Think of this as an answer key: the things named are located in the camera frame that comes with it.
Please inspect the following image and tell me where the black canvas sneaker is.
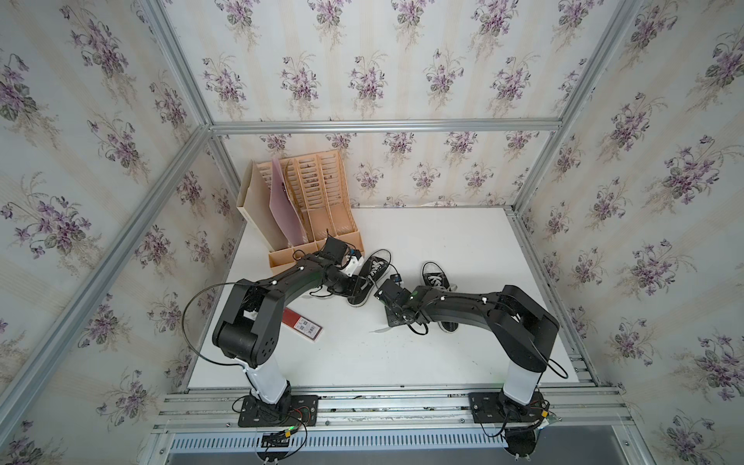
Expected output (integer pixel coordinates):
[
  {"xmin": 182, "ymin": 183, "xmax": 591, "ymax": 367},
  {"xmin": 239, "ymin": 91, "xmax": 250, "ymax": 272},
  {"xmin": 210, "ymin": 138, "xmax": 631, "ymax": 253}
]
[
  {"xmin": 347, "ymin": 248, "xmax": 393, "ymax": 307},
  {"xmin": 422, "ymin": 261, "xmax": 458, "ymax": 333}
]

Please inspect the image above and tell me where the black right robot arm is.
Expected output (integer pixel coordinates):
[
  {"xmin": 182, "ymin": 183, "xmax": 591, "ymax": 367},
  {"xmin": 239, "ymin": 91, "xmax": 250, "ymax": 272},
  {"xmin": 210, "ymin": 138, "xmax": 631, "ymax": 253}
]
[{"xmin": 375, "ymin": 279, "xmax": 560, "ymax": 406}]

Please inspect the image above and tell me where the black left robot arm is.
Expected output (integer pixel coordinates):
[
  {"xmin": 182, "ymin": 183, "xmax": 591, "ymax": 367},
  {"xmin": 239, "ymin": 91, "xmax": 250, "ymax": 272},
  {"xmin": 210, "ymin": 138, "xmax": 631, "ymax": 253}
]
[{"xmin": 212, "ymin": 254, "xmax": 364, "ymax": 406}]

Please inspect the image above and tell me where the red card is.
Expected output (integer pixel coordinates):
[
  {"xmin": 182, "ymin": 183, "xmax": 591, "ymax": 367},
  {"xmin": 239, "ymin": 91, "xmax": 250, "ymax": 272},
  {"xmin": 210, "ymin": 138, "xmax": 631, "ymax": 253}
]
[{"xmin": 282, "ymin": 308, "xmax": 323, "ymax": 342}]

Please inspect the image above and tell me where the pink folder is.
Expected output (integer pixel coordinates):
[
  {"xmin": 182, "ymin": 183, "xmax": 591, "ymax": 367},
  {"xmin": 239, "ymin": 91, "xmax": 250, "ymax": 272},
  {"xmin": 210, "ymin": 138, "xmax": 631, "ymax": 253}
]
[{"xmin": 269, "ymin": 158, "xmax": 307, "ymax": 246}]

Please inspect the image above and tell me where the peach plastic file organizer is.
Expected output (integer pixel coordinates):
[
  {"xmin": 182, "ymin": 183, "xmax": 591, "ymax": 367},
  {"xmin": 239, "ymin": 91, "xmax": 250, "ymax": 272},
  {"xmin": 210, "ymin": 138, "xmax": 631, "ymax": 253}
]
[{"xmin": 254, "ymin": 150, "xmax": 364, "ymax": 273}]

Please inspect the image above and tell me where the beige folder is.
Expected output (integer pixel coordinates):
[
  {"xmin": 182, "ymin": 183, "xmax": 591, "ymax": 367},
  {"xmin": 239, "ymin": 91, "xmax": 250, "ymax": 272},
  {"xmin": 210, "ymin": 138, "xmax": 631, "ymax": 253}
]
[{"xmin": 236, "ymin": 162, "xmax": 289, "ymax": 252}]

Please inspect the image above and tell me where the small circuit board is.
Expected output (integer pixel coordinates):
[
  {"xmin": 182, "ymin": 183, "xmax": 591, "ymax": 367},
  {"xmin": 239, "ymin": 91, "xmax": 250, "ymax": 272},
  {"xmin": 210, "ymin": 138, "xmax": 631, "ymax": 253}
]
[{"xmin": 259, "ymin": 430, "xmax": 293, "ymax": 450}]

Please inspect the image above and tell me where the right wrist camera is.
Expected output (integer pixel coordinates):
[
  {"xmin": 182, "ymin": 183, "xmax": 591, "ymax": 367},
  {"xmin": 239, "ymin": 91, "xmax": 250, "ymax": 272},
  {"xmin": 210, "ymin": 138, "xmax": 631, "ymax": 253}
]
[{"xmin": 374, "ymin": 273, "xmax": 412, "ymax": 307}]

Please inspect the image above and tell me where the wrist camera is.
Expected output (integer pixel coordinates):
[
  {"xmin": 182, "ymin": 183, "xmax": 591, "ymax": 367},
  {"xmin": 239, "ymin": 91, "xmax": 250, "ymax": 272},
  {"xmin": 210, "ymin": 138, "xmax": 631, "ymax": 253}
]
[
  {"xmin": 318, "ymin": 236, "xmax": 364, "ymax": 276},
  {"xmin": 374, "ymin": 273, "xmax": 412, "ymax": 307}
]

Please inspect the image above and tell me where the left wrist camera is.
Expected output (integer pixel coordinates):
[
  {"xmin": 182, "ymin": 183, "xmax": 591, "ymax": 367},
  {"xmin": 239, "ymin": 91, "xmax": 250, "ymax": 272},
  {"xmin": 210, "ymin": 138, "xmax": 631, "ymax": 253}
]
[{"xmin": 318, "ymin": 236, "xmax": 364, "ymax": 276}]

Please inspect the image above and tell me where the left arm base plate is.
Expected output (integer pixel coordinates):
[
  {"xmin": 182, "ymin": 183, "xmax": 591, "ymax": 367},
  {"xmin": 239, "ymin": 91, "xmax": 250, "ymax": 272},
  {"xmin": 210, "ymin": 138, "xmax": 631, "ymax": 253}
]
[{"xmin": 232, "ymin": 394, "xmax": 320, "ymax": 427}]

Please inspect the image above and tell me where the aluminium rail frame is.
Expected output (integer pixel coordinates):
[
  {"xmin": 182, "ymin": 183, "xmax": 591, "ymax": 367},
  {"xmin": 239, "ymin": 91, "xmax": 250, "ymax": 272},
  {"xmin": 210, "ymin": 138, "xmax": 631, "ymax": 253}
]
[{"xmin": 0, "ymin": 0, "xmax": 658, "ymax": 465}]

